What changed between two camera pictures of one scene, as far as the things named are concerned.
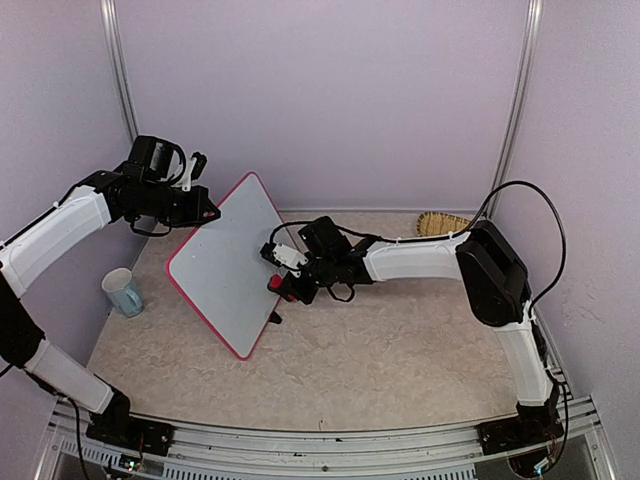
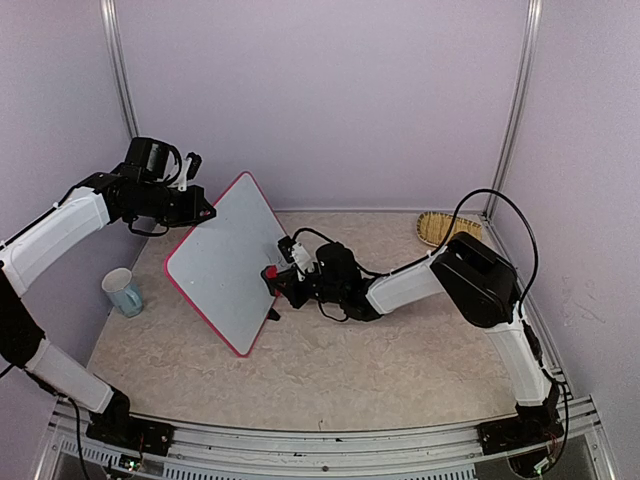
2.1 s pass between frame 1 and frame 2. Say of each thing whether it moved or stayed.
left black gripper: stayed
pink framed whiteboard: stayed
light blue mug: stayed
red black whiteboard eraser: moved
